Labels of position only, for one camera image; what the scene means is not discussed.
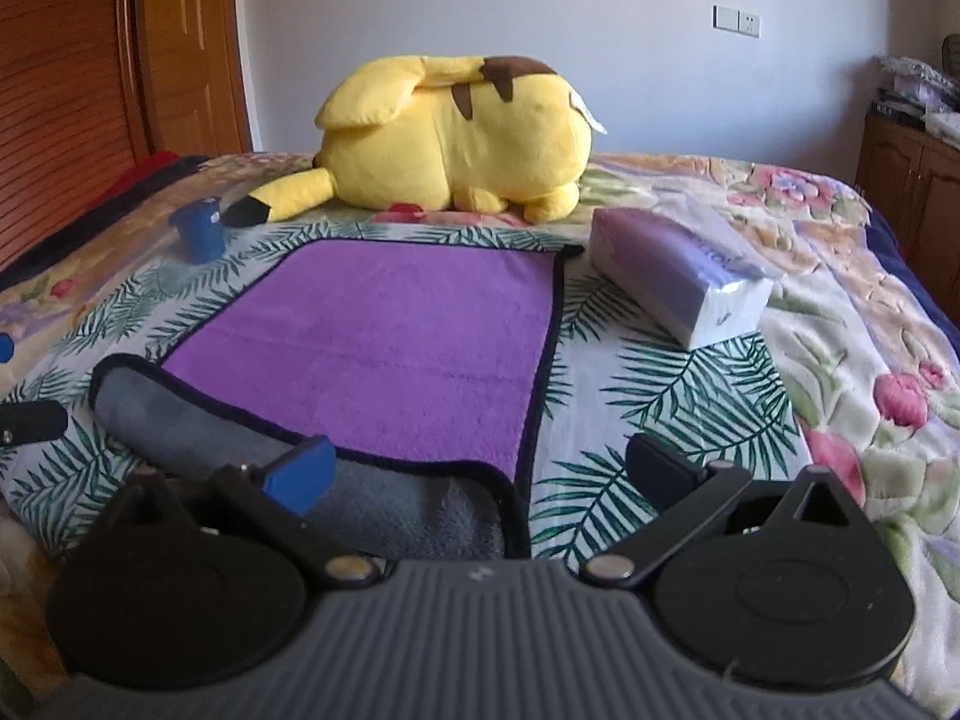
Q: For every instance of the wooden wardrobe door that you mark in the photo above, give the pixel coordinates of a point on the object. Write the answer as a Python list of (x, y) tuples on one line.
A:
[(93, 88)]

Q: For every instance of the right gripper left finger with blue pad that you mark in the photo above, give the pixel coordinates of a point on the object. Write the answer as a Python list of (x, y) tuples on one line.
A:
[(270, 503)]

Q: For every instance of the purple and grey towel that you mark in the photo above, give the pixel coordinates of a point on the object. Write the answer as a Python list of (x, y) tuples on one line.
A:
[(424, 365)]

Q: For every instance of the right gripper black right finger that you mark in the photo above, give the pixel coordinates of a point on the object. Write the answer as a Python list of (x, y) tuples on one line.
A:
[(692, 503)]

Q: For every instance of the blue plastic cup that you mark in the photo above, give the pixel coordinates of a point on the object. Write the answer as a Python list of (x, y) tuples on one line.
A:
[(199, 227)]

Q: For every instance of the floral bed blanket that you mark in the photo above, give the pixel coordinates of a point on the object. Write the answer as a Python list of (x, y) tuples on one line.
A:
[(869, 364)]

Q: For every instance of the wooden side cabinet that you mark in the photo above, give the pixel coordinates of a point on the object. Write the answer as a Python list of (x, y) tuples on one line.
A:
[(911, 179)]

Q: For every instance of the white wall switch socket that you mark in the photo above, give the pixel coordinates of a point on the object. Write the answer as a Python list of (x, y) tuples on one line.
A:
[(738, 21)]

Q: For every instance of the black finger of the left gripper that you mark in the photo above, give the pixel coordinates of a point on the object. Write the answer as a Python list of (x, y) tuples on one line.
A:
[(6, 347), (31, 422)]

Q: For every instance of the red and dark blanket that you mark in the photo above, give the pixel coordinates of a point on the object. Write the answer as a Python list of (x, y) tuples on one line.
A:
[(130, 191)]

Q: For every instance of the clutter pile on cabinet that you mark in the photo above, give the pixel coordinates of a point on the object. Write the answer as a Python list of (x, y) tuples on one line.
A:
[(921, 96)]

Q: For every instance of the yellow Pikachu plush toy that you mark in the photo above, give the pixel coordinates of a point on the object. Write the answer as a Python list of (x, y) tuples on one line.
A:
[(478, 134)]

